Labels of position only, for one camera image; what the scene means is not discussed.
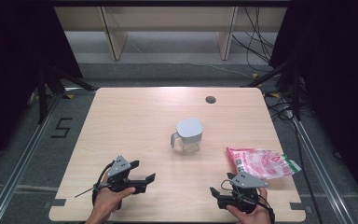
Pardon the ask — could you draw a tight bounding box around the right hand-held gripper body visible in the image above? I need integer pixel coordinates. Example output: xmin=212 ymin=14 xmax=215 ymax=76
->
xmin=217 ymin=172 xmax=269 ymax=215

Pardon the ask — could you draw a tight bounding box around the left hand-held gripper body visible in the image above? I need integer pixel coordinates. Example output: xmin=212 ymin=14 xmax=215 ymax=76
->
xmin=106 ymin=155 xmax=147 ymax=194

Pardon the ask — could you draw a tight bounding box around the pink and white plastic bag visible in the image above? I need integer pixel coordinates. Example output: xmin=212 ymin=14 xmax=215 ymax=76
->
xmin=226 ymin=147 xmax=303 ymax=181

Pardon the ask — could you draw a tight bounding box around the clear jar with grey lid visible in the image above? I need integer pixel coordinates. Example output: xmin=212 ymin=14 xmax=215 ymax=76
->
xmin=170 ymin=117 xmax=204 ymax=153

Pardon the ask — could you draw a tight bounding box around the person's right hand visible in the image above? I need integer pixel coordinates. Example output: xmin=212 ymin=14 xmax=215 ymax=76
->
xmin=226 ymin=187 xmax=273 ymax=224

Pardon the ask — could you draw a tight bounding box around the person's left hand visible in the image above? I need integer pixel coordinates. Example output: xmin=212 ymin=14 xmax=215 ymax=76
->
xmin=90 ymin=174 xmax=137 ymax=217

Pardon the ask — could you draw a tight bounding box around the black metal stand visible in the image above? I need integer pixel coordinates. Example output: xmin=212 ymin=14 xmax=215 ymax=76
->
xmin=36 ymin=63 xmax=97 ymax=125
xmin=241 ymin=52 xmax=304 ymax=120

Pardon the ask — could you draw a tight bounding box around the dark curtain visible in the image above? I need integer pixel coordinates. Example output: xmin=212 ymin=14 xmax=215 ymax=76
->
xmin=0 ymin=0 xmax=83 ymax=175
xmin=268 ymin=0 xmax=358 ymax=213

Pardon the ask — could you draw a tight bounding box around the light wooden shelf unit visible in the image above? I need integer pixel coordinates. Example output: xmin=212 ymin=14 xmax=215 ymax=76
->
xmin=53 ymin=6 xmax=289 ymax=62

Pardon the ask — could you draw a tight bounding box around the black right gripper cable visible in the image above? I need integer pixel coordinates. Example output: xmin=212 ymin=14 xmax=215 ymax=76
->
xmin=220 ymin=178 xmax=276 ymax=224

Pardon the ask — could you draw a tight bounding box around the grey metal floor rail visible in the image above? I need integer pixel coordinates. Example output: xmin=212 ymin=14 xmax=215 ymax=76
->
xmin=292 ymin=116 xmax=355 ymax=224
xmin=0 ymin=92 xmax=64 ymax=224

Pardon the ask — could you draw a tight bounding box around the tangle of floor cables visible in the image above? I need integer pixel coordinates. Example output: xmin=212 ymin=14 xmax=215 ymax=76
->
xmin=262 ymin=90 xmax=311 ymax=122

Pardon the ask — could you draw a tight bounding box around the bundle of black cables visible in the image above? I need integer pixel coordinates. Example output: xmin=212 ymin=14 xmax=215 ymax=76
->
xmin=231 ymin=7 xmax=278 ymax=73

